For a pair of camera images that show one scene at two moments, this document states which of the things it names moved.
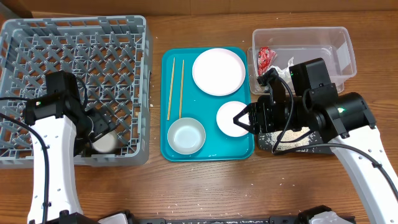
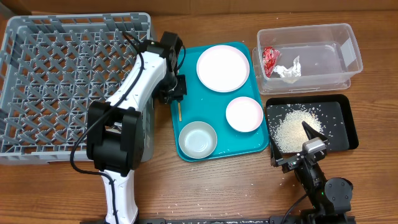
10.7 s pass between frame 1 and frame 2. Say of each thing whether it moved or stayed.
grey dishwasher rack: stayed
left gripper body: moved
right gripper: moved
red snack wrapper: moved
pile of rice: stayed
